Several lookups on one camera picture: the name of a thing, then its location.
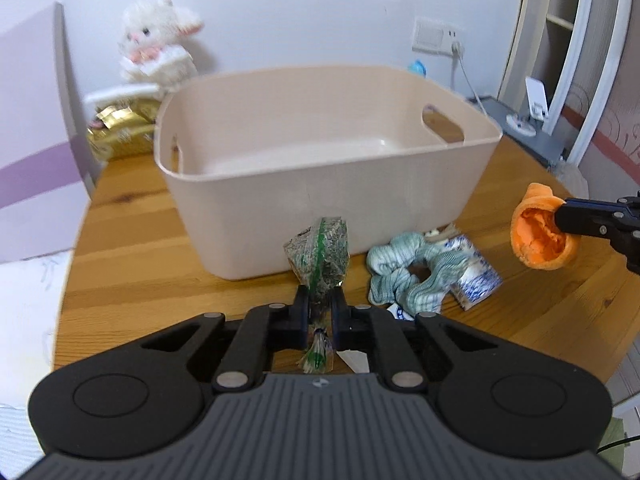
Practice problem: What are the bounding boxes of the white plush lamb toy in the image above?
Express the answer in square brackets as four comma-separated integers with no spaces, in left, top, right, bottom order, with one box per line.
[119,0,204,91]

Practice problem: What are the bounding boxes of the blue white tissue pack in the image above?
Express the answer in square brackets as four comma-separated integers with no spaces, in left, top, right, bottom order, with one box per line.
[425,223,502,311]

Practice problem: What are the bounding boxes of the gold gift box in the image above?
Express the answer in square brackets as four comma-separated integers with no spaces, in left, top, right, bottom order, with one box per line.
[84,84,164,162]

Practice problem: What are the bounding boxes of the green striped scrunchie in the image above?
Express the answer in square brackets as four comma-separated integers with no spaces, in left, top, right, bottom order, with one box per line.
[367,232,473,318]

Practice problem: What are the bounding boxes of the lilac bed headboard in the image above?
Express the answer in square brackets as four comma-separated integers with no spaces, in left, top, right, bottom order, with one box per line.
[1,2,92,262]

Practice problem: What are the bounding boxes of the white wooden shelf frame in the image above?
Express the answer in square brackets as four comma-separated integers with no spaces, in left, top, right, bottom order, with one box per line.
[498,0,634,166]

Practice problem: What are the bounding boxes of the white power cable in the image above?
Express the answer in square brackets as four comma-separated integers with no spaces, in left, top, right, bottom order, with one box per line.
[451,43,490,116]

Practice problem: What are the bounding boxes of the white patterned pillow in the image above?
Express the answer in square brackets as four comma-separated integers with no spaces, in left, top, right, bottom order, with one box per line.
[0,250,74,408]

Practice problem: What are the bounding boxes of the beige plastic storage basket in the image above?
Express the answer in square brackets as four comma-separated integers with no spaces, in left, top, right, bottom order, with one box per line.
[154,65,502,280]

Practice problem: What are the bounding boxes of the orange knitted pouch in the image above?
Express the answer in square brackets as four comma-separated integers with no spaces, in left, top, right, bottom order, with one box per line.
[510,182,582,271]

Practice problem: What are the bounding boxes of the white wall switch socket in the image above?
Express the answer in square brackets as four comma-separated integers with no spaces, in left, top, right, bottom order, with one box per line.
[411,16,464,58]

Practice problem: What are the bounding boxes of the white phone stand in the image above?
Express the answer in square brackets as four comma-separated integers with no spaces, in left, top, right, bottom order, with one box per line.
[506,77,549,138]

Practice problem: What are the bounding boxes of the green patterned snack packet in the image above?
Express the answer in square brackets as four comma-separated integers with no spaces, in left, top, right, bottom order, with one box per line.
[283,217,349,375]

